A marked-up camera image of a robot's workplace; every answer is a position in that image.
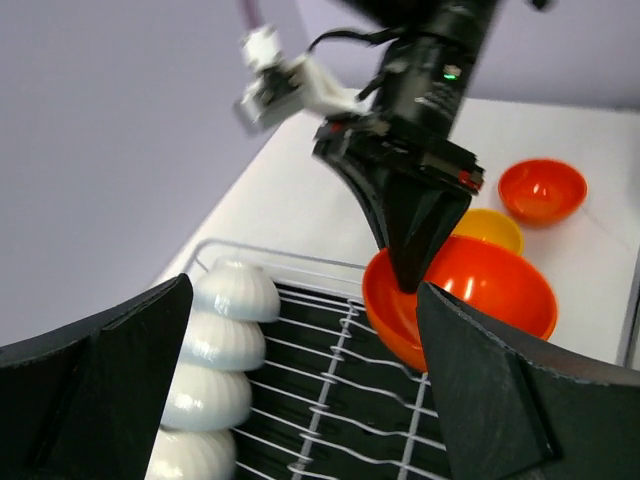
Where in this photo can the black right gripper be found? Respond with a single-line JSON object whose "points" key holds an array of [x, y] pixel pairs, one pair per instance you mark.
{"points": [[428, 186]]}

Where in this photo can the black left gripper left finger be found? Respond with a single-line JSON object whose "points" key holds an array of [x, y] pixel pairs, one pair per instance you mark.
{"points": [[84, 401]]}

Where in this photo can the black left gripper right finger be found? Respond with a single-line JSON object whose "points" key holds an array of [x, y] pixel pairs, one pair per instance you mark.
{"points": [[513, 406]]}

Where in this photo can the white ribbed ceramic bowl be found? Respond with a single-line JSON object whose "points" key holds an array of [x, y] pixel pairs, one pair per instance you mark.
{"points": [[202, 399]]}

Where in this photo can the orange plastic bowl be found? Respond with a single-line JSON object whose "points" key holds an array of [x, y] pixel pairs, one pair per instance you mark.
{"points": [[490, 278], [541, 192]]}

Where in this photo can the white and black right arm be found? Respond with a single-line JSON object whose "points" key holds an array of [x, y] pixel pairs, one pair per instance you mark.
{"points": [[431, 48]]}

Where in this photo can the yellow plastic bowl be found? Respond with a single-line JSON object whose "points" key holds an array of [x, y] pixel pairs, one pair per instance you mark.
{"points": [[491, 226]]}

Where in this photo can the black drip tray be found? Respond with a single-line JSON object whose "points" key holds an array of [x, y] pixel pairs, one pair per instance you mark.
{"points": [[340, 390]]}

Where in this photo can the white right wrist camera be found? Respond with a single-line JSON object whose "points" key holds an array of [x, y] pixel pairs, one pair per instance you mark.
{"points": [[280, 88]]}

